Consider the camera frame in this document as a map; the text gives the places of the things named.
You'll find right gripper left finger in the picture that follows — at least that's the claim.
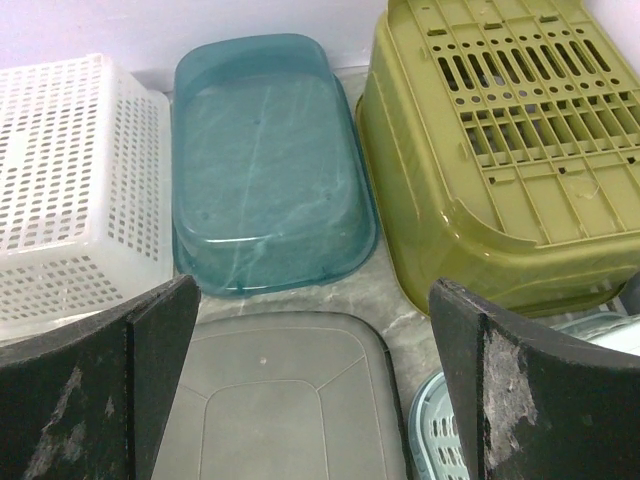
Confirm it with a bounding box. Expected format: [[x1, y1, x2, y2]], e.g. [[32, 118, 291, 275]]
[[1, 275, 201, 479]]

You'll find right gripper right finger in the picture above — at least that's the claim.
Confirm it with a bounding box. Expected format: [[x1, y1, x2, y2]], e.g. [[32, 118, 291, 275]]
[[428, 278, 639, 479]]

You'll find light blue perforated basket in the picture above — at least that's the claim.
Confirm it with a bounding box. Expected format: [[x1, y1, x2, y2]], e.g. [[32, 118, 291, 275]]
[[409, 310, 639, 479]]

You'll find grey plastic tub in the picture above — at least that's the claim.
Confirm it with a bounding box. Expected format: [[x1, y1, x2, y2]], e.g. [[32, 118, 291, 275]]
[[153, 312, 411, 479]]

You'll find white perforated basket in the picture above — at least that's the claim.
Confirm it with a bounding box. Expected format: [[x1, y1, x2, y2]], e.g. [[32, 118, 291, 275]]
[[1, 54, 173, 344]]

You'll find olive green plastic basket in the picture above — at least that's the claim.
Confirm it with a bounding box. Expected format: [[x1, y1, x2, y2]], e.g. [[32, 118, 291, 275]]
[[356, 1, 639, 317]]

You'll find teal transparent plastic tub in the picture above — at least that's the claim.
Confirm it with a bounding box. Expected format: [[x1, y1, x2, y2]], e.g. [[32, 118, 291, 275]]
[[172, 34, 378, 297]]

